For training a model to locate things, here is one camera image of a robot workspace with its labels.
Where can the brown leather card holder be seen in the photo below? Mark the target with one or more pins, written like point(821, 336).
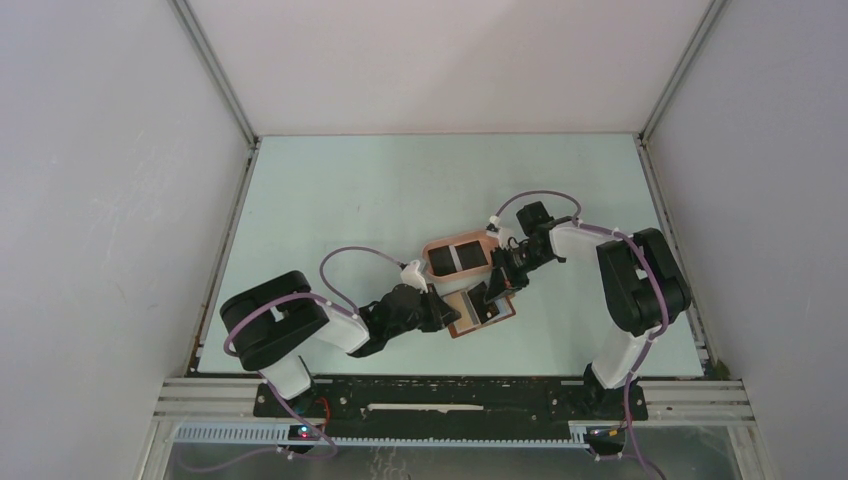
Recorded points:
point(474, 312)

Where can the black VIP card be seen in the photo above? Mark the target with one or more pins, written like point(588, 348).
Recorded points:
point(471, 255)

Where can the aluminium frame rail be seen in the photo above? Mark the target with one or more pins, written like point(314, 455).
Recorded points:
point(244, 411)

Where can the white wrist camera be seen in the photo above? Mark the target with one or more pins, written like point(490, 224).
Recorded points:
point(497, 235)
point(413, 275)

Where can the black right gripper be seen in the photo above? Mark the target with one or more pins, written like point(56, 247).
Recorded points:
point(504, 279)

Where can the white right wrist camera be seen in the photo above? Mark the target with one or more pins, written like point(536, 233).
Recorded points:
point(497, 235)

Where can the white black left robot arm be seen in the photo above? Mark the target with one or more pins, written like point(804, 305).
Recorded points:
point(267, 323)

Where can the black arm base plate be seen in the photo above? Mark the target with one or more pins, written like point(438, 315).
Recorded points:
point(486, 408)

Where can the pink oval plastic tray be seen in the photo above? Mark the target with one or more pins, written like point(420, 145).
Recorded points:
point(452, 241)

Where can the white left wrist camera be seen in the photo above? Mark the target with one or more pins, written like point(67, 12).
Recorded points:
point(413, 275)

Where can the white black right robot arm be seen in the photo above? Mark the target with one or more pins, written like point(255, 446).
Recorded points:
point(643, 286)

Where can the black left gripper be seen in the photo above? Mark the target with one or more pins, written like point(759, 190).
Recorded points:
point(440, 313)

